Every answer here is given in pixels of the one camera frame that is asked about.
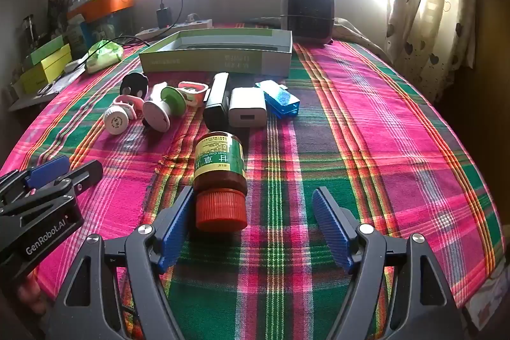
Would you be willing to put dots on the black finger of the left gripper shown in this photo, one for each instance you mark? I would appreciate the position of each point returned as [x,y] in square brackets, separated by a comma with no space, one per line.
[67,187]

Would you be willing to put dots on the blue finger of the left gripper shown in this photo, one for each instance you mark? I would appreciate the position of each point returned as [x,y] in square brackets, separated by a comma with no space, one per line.
[48,172]

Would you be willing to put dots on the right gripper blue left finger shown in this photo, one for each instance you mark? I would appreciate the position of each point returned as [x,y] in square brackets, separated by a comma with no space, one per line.
[151,250]

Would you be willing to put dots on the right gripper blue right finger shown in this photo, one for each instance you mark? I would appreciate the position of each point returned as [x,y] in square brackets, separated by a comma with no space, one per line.
[360,250]

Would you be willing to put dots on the white round cap device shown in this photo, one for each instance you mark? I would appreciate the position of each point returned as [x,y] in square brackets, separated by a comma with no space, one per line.
[116,120]

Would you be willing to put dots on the pink white clip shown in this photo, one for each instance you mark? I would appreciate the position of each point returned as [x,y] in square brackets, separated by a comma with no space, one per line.
[131,105]
[193,92]

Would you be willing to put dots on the brown jar red lid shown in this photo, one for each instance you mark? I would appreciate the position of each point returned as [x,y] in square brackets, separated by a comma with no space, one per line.
[219,183]

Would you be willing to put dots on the black round three-button remote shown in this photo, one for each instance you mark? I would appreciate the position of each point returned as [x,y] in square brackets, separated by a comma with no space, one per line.
[134,84]

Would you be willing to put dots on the green white suction holder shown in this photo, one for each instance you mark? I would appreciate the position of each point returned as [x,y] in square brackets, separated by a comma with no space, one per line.
[164,102]

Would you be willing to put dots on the black power bank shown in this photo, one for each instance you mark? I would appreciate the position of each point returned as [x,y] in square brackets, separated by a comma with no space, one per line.
[215,114]

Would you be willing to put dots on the blue transparent usb tester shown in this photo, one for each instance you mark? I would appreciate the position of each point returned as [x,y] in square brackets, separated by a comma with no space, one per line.
[280,102]

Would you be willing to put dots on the white usb charger block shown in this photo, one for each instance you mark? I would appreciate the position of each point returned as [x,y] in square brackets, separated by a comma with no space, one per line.
[247,108]

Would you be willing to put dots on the green grey cardboard box tray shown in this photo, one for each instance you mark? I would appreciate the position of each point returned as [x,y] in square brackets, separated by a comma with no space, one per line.
[258,51]

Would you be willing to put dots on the person left hand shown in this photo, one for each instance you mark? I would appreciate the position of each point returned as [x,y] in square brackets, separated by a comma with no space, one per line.
[30,295]

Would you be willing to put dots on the plaid pink green tablecloth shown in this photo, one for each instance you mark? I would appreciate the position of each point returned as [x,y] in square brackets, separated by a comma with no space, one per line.
[361,131]

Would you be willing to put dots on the yellow green boxes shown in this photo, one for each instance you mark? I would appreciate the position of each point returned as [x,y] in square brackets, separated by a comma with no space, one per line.
[45,64]

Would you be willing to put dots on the green wet wipes pack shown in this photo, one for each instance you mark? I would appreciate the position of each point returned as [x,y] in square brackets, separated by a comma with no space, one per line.
[103,54]

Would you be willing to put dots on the white power strip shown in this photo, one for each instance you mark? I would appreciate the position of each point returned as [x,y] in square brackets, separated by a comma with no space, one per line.
[155,33]

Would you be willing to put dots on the orange storage bin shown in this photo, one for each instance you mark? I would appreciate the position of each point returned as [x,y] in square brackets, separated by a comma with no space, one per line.
[94,10]

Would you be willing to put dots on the black plugged charger adapter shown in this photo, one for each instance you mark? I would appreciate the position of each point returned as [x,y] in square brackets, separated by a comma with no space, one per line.
[164,17]

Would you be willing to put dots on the cream patterned curtain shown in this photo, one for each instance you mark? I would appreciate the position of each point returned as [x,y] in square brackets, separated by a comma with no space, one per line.
[429,40]

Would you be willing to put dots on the grey black fan heater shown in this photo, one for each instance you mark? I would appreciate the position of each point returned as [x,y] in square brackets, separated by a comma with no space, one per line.
[309,21]

